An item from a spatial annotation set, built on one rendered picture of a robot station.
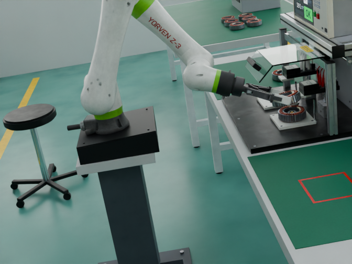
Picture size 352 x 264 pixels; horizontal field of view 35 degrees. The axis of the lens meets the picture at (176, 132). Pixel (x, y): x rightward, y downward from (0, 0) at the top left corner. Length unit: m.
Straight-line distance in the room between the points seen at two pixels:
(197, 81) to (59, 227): 1.60
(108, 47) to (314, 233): 0.97
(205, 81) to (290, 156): 0.42
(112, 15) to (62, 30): 4.97
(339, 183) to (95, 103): 0.91
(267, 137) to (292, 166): 0.24
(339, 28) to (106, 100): 0.90
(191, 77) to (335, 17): 0.57
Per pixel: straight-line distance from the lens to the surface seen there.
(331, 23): 2.13
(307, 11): 2.35
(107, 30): 2.02
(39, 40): 7.01
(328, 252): 1.55
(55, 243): 3.25
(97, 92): 2.07
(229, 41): 3.80
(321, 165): 1.98
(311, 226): 1.65
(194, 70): 2.10
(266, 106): 2.46
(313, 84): 2.26
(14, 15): 7.00
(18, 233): 3.47
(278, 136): 2.17
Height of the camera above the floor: 1.65
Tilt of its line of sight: 22 degrees down
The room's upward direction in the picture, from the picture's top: 9 degrees counter-clockwise
